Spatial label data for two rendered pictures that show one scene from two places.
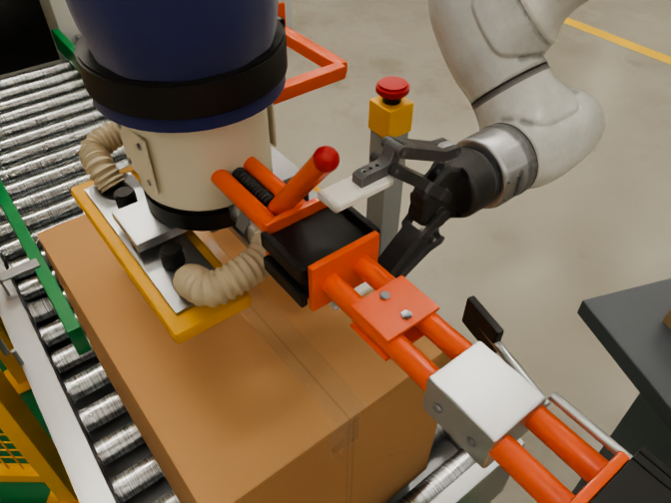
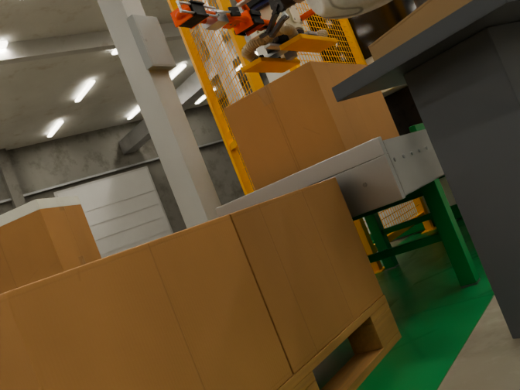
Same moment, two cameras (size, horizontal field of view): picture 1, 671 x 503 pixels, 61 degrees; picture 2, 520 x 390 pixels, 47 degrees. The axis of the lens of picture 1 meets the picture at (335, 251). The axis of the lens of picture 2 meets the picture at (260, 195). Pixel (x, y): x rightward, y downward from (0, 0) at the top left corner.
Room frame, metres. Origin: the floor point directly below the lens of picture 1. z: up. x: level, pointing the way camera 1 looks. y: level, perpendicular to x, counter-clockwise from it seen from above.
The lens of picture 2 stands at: (-0.51, -1.96, 0.50)
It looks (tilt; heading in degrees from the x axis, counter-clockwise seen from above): 2 degrees up; 70
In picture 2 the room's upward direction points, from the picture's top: 22 degrees counter-clockwise
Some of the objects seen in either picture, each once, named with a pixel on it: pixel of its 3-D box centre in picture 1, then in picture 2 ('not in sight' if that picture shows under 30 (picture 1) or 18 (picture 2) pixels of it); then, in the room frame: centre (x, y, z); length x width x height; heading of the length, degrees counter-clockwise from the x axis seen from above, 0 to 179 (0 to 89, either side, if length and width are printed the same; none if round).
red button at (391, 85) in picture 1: (391, 92); not in sight; (1.07, -0.12, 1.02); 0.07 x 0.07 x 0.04
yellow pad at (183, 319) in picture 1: (150, 233); (271, 62); (0.55, 0.24, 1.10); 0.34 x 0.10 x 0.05; 38
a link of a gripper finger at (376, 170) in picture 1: (377, 162); not in sight; (0.44, -0.04, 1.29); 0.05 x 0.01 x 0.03; 128
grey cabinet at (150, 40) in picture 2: not in sight; (152, 42); (0.35, 1.11, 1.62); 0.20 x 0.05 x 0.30; 37
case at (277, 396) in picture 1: (242, 357); (319, 131); (0.60, 0.17, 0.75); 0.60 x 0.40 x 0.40; 38
